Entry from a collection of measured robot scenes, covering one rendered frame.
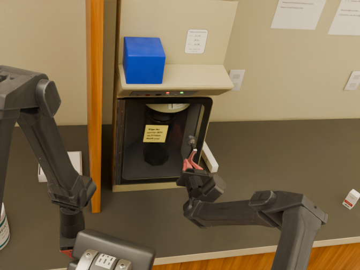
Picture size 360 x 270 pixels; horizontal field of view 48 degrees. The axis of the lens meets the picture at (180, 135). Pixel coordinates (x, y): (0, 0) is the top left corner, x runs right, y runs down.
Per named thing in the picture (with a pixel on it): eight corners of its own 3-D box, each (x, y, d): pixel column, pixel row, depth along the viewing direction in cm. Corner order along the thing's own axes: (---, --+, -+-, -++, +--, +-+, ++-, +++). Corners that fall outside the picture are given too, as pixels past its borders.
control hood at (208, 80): (116, 91, 122) (117, 62, 115) (217, 90, 129) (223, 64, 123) (119, 115, 113) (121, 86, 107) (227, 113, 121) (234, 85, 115)
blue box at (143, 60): (122, 64, 115) (124, 36, 109) (156, 65, 117) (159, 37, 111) (126, 84, 108) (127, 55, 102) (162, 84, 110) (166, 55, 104)
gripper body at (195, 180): (182, 168, 132) (187, 185, 127) (209, 172, 136) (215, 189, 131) (174, 181, 136) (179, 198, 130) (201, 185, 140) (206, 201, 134)
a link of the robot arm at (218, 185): (181, 212, 120) (203, 229, 122) (208, 190, 116) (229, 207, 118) (185, 189, 131) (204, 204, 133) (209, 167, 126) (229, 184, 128)
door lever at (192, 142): (185, 158, 146) (179, 157, 145) (196, 139, 141) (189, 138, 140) (188, 169, 142) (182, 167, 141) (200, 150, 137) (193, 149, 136)
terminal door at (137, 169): (114, 184, 149) (119, 97, 123) (193, 179, 156) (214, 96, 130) (114, 185, 148) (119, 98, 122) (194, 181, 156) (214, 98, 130)
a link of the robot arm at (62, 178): (-22, 83, 65) (39, 96, 64) (-4, 59, 69) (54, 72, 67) (46, 202, 100) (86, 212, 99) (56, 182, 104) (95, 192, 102)
